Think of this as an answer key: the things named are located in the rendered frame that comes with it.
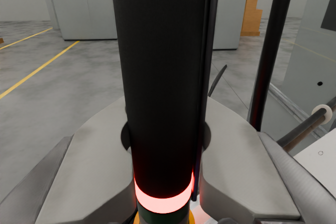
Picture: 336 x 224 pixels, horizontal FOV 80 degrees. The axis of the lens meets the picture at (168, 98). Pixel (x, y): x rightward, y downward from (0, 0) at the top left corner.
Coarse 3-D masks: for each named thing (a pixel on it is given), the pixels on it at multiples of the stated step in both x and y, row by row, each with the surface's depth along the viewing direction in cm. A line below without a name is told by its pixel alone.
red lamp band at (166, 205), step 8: (136, 192) 11; (184, 192) 11; (144, 200) 11; (152, 200) 10; (160, 200) 10; (168, 200) 10; (176, 200) 11; (184, 200) 11; (152, 208) 11; (160, 208) 11; (168, 208) 11; (176, 208) 11
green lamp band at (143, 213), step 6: (138, 204) 12; (186, 204) 11; (138, 210) 12; (144, 210) 11; (180, 210) 11; (186, 210) 12; (144, 216) 12; (150, 216) 11; (156, 216) 11; (162, 216) 11; (168, 216) 11; (174, 216) 11; (180, 216) 11; (150, 222) 11; (156, 222) 11; (162, 222) 11; (168, 222) 11; (174, 222) 11
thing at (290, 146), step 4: (332, 108) 33; (332, 112) 32; (324, 116) 31; (316, 120) 30; (320, 120) 30; (312, 124) 29; (316, 124) 29; (308, 128) 28; (312, 128) 28; (304, 132) 27; (308, 132) 28; (300, 136) 27; (304, 136) 27; (292, 140) 26; (296, 140) 26; (300, 140) 26; (288, 144) 25; (292, 144) 25; (296, 144) 26; (284, 148) 24; (288, 148) 25; (292, 148) 26
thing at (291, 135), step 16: (272, 0) 12; (288, 0) 12; (272, 16) 12; (272, 32) 13; (272, 48) 13; (272, 64) 14; (256, 80) 15; (256, 96) 15; (256, 112) 16; (320, 112) 30; (256, 128) 17; (304, 128) 26
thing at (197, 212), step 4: (196, 208) 18; (200, 208) 18; (192, 212) 17; (196, 212) 17; (200, 212) 17; (204, 212) 17; (196, 216) 17; (200, 216) 17; (204, 216) 17; (208, 216) 17; (196, 220) 17; (200, 220) 17; (204, 220) 17
